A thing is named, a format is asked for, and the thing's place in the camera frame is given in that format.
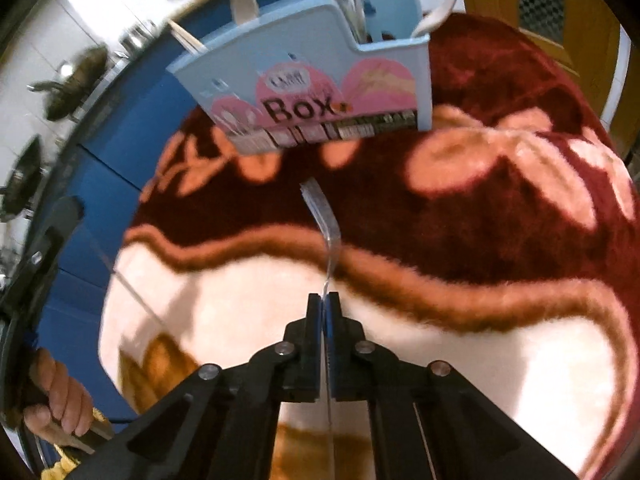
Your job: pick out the wooden chopstick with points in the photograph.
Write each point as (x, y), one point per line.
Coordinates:
(192, 45)
(187, 37)

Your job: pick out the white chopstick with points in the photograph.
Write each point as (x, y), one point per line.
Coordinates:
(125, 280)

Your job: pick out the steel kettle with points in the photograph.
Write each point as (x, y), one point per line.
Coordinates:
(135, 35)

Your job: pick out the black wok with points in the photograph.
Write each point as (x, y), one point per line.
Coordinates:
(75, 85)

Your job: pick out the light blue utensil box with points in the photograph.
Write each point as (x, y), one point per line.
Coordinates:
(310, 50)

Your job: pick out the wooden door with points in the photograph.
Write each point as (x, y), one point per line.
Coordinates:
(590, 35)

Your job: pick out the black pan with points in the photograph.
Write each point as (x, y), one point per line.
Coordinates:
(22, 180)

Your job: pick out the person's left hand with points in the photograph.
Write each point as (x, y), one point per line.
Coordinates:
(65, 395)

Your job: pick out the red and pink printed blanket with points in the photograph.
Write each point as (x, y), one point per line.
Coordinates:
(450, 185)

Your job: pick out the yellow cloth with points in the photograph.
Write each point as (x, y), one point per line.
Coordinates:
(55, 472)

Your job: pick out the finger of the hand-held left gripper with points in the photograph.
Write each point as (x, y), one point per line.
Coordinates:
(65, 220)

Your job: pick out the blue lower kitchen cabinets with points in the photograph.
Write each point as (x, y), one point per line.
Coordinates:
(125, 135)

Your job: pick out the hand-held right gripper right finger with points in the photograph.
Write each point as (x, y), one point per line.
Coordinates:
(331, 340)

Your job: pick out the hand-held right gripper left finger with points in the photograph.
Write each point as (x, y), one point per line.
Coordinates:
(312, 350)

